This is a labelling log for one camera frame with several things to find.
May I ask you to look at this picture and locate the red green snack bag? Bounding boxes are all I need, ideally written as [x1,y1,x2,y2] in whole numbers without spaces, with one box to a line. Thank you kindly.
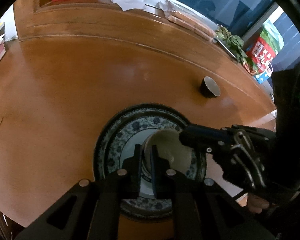
[244,20,285,75]

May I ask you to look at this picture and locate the white plate with greens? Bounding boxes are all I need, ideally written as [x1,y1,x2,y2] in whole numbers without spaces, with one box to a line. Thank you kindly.
[213,37,236,60]

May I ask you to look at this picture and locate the small blue floral plate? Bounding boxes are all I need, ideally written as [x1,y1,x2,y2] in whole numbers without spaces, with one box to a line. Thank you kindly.
[99,114,206,217]

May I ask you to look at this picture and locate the large blue floral plate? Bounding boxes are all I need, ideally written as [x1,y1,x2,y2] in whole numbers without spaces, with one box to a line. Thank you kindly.
[92,103,208,222]

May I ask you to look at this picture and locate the white crumpled tissue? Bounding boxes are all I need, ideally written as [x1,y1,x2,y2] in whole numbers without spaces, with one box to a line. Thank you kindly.
[109,0,146,11]

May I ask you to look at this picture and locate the person right hand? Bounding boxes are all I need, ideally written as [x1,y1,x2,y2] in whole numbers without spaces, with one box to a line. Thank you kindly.
[247,193,270,214]

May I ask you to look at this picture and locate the metal spring clip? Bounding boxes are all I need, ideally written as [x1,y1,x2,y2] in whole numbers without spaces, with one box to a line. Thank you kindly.
[230,129,266,190]

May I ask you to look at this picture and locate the blue white milk carton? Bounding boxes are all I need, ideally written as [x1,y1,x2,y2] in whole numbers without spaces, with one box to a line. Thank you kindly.
[254,63,273,84]

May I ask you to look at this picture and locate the wrapped brown packages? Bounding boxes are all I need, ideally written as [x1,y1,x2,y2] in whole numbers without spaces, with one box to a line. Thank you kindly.
[158,0,217,42]

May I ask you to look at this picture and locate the green leafy vegetables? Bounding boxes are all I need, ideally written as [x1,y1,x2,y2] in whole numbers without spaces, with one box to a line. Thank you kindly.
[215,25,258,75]

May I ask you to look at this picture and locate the dark bowl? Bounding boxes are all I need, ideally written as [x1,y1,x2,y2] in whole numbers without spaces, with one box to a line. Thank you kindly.
[199,76,221,98]
[142,129,192,174]

